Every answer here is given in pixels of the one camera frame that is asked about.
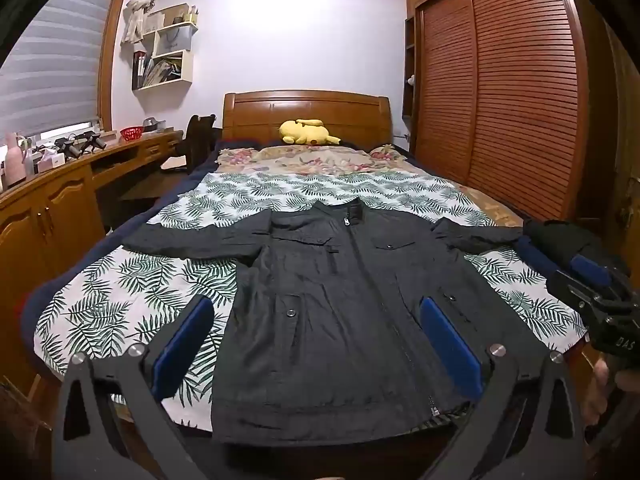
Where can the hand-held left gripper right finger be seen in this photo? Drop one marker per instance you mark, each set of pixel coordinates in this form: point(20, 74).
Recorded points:
point(450, 350)

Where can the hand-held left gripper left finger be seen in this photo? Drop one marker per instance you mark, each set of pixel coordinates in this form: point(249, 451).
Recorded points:
point(182, 350)

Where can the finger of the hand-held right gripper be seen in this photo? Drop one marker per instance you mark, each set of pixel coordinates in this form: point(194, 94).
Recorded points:
point(590, 270)
point(531, 249)

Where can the dark grey jacket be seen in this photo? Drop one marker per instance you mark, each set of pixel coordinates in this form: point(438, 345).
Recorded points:
point(325, 335)

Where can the person's right hand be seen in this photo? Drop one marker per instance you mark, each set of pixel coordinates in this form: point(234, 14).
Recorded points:
point(597, 395)

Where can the dark cloth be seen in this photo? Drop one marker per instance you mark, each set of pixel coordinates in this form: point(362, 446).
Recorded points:
point(565, 234)

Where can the leaf print blanket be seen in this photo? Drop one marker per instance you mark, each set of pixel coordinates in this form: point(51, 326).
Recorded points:
point(125, 300)

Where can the wooden louvered wardrobe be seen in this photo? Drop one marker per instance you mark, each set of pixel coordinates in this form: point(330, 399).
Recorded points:
point(500, 85)

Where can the wooden desk with cabinets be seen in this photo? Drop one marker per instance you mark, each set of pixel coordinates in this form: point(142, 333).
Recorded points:
point(50, 220)

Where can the dark chair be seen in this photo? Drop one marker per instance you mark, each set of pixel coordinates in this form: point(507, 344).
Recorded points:
point(197, 135)

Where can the red bowl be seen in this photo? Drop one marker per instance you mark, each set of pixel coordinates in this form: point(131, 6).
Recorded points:
point(131, 133)

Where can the black device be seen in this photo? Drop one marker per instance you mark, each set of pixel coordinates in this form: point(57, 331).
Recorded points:
point(67, 149)
point(94, 142)

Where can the grey metal bowl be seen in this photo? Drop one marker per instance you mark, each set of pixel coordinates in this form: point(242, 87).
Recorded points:
point(153, 125)

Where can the floral quilt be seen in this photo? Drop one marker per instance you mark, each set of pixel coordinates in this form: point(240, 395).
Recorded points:
point(310, 160)

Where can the white tissue box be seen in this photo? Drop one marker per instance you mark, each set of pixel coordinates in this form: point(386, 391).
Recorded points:
point(51, 161)

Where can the wooden headboard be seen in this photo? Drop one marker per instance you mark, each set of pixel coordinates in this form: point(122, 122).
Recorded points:
point(325, 110)

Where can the yellow plush toy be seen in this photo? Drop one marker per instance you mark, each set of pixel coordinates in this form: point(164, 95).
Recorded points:
point(305, 132)

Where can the pink kettle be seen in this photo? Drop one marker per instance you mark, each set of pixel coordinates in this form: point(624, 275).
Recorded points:
point(14, 165)

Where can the black folders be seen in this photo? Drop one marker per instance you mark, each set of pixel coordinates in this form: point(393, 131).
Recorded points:
point(140, 70)

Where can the grey paper bag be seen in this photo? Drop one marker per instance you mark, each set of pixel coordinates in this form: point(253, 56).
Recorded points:
point(175, 40)

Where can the grey window blind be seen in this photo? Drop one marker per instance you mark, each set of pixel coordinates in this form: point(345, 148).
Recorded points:
point(50, 60)

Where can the white angel figurine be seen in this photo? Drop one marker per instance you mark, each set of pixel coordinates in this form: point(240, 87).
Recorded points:
point(140, 5)

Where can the white wall shelf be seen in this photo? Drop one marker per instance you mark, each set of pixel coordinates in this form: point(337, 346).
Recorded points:
point(184, 67)

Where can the wooden window frame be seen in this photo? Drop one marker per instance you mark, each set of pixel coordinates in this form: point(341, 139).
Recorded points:
point(112, 50)

